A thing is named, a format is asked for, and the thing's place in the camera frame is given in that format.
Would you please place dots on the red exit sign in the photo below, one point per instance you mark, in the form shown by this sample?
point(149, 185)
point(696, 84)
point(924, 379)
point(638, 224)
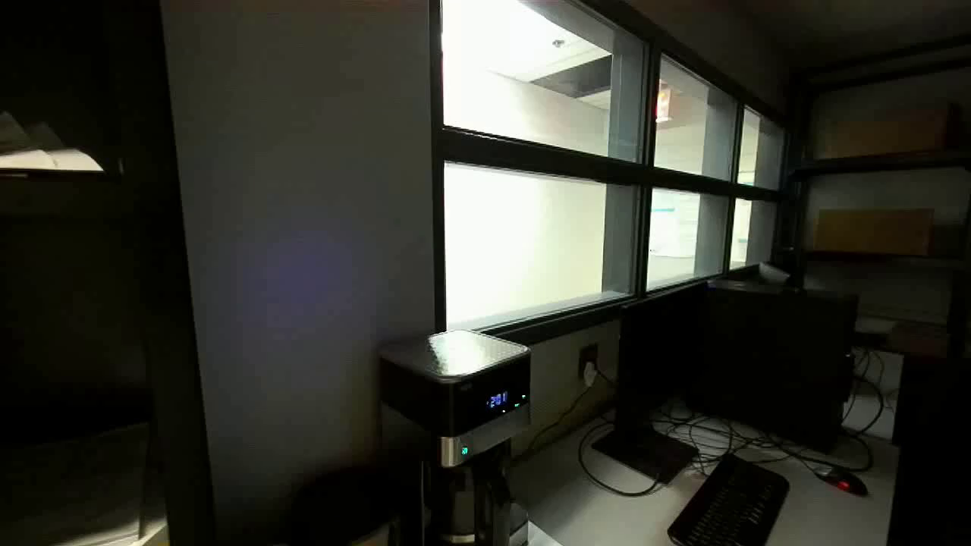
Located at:
point(663, 104)

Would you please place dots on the black mouse with red light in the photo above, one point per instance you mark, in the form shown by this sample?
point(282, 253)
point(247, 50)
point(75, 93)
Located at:
point(848, 484)

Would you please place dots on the black and silver coffee machine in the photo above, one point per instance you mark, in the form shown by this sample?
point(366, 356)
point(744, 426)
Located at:
point(453, 389)

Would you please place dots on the white wall outlet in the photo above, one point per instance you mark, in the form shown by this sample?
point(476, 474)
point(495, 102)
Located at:
point(588, 365)

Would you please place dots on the black keyboard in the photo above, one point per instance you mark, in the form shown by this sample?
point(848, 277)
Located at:
point(731, 504)

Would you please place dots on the black window frame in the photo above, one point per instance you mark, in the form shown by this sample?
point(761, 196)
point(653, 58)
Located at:
point(549, 159)

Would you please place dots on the white paper stack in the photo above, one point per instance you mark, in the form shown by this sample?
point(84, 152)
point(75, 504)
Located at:
point(46, 154)

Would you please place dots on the wide brown cardboard box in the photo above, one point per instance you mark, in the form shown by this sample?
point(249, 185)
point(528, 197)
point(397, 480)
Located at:
point(874, 231)

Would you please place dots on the dark metal shelf unit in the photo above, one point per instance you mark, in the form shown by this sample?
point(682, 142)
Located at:
point(890, 163)

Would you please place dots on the black computer monitor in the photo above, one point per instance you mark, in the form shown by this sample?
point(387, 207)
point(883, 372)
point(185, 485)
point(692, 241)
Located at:
point(657, 383)

